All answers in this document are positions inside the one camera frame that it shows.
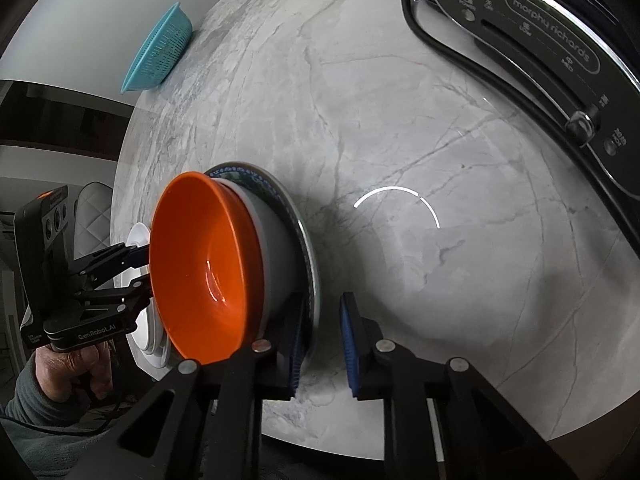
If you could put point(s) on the white ceramic bowl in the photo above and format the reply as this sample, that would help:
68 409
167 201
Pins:
272 255

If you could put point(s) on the person's left forearm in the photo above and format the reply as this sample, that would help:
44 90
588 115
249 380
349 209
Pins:
45 435

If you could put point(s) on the person's left hand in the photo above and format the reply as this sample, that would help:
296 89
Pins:
65 370

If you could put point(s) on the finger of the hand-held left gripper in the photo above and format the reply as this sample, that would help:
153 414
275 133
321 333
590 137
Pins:
120 297
112 257

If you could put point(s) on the grey quilted chair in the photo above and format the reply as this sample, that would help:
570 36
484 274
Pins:
92 220

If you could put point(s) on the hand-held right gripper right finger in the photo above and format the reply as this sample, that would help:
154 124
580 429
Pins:
348 345

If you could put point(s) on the black electric cooker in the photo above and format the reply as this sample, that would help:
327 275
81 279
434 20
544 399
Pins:
525 20

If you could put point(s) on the white round plate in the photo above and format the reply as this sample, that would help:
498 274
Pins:
167 354
137 238

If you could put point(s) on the blue patterned ceramic plate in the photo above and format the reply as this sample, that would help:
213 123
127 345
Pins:
307 260

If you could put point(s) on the orange plastic bowl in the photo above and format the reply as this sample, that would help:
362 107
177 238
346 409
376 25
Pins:
200 270

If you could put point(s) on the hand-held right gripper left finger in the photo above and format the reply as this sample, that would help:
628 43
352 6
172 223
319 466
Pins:
298 340

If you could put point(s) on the blue plastic colander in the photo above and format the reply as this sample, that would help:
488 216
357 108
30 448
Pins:
157 55

